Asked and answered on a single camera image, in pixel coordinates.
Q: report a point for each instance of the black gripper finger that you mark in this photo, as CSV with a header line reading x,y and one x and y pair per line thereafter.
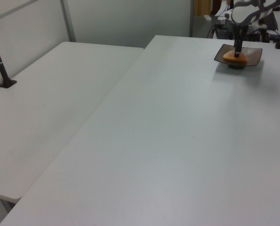
x,y
238,51
235,50

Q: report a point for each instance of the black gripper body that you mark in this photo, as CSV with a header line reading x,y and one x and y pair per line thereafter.
x,y
238,35

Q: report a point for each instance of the orange sesame bread roll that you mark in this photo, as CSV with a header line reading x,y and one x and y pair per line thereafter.
x,y
230,57

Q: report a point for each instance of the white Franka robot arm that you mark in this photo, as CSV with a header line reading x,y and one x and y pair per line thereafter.
x,y
243,11

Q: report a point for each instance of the brown square ceramic plate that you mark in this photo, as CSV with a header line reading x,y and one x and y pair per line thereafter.
x,y
253,55

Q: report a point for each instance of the grey electronics box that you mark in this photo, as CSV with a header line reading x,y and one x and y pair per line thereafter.
x,y
252,35

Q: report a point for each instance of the black keyboard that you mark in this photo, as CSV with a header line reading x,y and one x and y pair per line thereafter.
x,y
271,21

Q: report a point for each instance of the white adjacent table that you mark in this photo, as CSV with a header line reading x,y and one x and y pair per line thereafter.
x,y
48,99

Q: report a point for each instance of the grey metal partition post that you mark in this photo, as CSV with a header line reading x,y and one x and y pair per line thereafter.
x,y
68,21

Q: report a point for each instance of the black camera stand with base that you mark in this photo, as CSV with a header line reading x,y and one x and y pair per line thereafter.
x,y
3,70

